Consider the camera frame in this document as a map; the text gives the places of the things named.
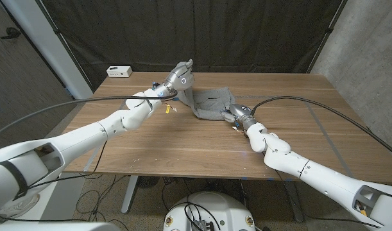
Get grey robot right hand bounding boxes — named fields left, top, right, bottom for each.
left=221, top=103, right=258, bottom=130

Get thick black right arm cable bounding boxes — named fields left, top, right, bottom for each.
left=250, top=95, right=392, bottom=160

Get grey cotton shorts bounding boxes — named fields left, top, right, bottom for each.
left=178, top=86, right=237, bottom=121

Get white power strip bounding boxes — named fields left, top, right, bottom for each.
left=106, top=65, right=133, bottom=78

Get black round fan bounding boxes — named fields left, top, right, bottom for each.
left=137, top=175, right=160, bottom=189

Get black door handle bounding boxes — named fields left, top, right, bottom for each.
left=0, top=26, right=22, bottom=40

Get white door frame post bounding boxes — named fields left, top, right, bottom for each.
left=0, top=0, right=94, bottom=100

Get black backdrop stand pole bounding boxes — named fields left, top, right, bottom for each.
left=307, top=0, right=348, bottom=74
left=35, top=0, right=94, bottom=92

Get grey table leg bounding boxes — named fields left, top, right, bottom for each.
left=284, top=181, right=305, bottom=223

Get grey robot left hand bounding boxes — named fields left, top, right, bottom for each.
left=152, top=58, right=196, bottom=98

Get black backdrop curtain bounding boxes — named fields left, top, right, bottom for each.
left=41, top=0, right=347, bottom=92

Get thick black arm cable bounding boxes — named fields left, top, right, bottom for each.
left=0, top=92, right=179, bottom=142
left=250, top=95, right=392, bottom=160

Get grey hub box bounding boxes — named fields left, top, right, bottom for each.
left=191, top=219, right=215, bottom=231

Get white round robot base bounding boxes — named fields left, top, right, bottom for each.
left=162, top=191, right=257, bottom=231

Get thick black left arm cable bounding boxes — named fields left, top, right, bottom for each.
left=0, top=92, right=179, bottom=142

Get white table leg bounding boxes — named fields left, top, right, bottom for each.
left=121, top=175, right=139, bottom=214

